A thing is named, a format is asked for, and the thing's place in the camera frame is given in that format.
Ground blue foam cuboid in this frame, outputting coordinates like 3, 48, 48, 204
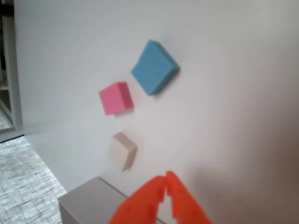
130, 39, 181, 97

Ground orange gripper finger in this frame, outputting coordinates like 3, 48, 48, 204
108, 175, 168, 224
165, 171, 212, 224

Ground pink foam cuboid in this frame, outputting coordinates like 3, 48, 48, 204
98, 81, 134, 116

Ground cream foam cuboid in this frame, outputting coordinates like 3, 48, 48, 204
108, 132, 138, 172

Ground white cardboard bin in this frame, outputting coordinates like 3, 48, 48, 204
57, 176, 164, 224

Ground white shelf unit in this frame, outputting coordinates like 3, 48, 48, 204
0, 0, 24, 140

